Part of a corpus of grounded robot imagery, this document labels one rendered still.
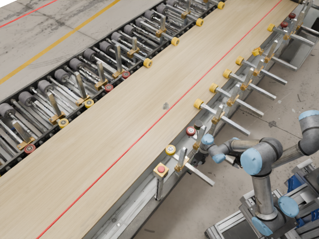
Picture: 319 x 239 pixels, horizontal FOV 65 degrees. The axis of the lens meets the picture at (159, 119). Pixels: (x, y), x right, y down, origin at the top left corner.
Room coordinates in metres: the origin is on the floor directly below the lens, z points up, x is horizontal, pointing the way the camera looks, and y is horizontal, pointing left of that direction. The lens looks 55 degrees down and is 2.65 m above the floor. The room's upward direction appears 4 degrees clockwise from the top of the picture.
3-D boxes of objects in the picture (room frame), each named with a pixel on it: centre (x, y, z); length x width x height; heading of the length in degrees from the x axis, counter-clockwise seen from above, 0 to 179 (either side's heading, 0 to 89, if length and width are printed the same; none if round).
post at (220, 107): (1.25, -0.48, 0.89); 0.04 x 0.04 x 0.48; 54
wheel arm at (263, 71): (1.87, -0.97, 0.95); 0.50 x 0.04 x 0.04; 54
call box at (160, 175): (0.64, -0.03, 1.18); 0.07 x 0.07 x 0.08; 54
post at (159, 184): (0.64, -0.03, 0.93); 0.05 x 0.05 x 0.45; 54
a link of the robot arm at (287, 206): (0.45, -0.75, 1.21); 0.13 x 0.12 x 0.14; 124
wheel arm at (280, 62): (2.03, -1.17, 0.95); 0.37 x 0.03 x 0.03; 54
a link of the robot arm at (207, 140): (0.85, -0.32, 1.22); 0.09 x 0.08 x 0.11; 34
